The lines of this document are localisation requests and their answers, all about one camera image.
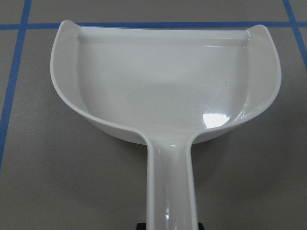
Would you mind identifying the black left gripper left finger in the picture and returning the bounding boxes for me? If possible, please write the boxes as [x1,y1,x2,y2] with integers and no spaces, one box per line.
[136,223,147,230]

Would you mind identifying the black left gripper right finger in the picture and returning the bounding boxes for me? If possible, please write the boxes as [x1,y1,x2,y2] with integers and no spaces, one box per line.
[198,222,205,230]

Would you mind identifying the white plastic dustpan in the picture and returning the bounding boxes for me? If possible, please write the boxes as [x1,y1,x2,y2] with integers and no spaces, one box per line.
[50,20,282,230]

